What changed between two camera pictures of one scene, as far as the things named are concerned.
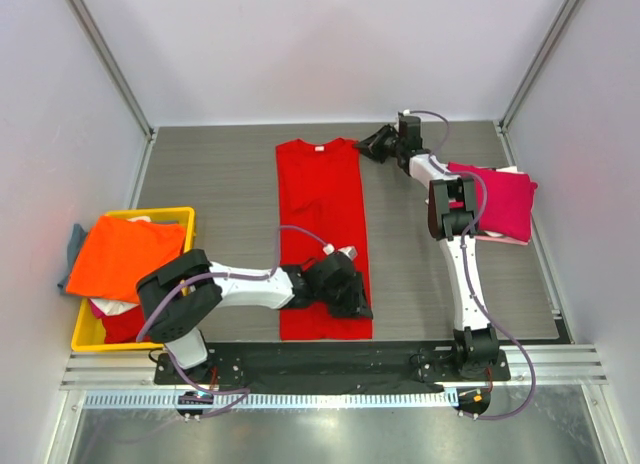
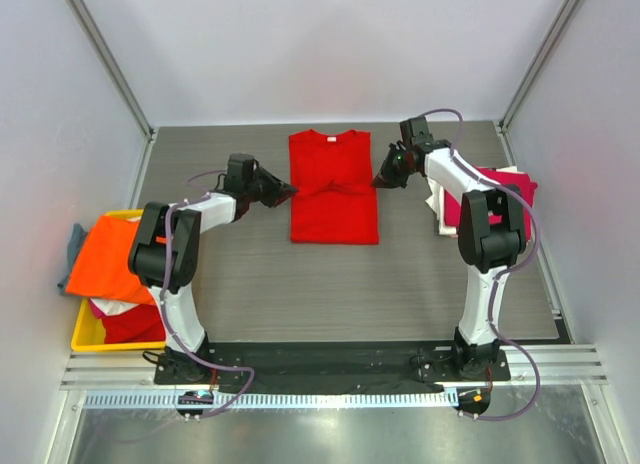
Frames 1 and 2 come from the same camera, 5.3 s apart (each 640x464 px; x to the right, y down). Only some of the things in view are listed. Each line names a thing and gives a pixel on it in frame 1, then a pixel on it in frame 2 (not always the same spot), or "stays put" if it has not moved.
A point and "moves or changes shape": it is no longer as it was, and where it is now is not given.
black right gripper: [385, 141] → [397, 165]
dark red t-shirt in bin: [123, 328] stays put
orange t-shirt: [116, 253] stays put
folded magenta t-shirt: [508, 206] stays put
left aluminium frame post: [111, 69] stays put
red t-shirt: [320, 205] moves or changes shape
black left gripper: [355, 303] → [278, 191]
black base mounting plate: [358, 364] stays put
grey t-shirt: [76, 237] stays put
